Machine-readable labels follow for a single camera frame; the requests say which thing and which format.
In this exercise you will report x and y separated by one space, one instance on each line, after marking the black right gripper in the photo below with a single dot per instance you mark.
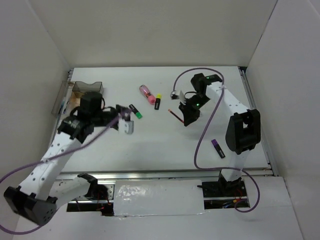
190 115

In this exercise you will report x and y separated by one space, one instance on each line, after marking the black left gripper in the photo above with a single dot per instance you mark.
118 110

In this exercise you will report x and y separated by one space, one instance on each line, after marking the red pen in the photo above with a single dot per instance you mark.
176 116

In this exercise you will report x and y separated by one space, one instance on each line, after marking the green black highlighter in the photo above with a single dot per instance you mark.
135 111

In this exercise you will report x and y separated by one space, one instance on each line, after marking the yellow black highlighter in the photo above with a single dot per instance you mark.
157 101

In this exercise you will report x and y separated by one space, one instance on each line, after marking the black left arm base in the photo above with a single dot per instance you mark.
102 194

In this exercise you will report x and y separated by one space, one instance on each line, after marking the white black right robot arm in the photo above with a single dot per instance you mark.
243 131

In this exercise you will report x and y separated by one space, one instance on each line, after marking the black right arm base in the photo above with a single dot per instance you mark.
223 188

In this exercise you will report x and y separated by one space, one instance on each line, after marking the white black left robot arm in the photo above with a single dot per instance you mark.
35 198

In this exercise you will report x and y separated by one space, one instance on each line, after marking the amber plastic tray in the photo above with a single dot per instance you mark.
74 100

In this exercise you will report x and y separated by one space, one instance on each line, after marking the purple black highlighter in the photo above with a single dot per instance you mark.
218 149

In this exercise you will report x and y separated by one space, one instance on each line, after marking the pink glue bottle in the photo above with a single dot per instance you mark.
147 94

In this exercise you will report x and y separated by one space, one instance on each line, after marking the smoky grey plastic tray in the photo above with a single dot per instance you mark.
80 88

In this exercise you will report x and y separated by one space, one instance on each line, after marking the light blue pen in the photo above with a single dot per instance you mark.
61 108

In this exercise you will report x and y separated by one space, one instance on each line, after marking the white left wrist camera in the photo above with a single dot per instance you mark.
126 127

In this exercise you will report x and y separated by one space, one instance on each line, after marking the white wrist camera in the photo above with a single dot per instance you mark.
126 127
174 95

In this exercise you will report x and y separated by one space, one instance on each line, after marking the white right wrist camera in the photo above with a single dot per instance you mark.
174 95

